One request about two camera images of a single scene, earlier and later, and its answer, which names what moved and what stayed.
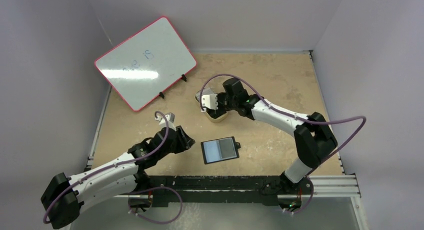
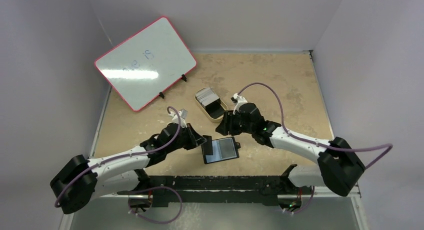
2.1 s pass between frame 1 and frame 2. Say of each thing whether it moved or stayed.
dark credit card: stayed
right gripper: moved
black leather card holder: stayed
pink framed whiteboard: stayed
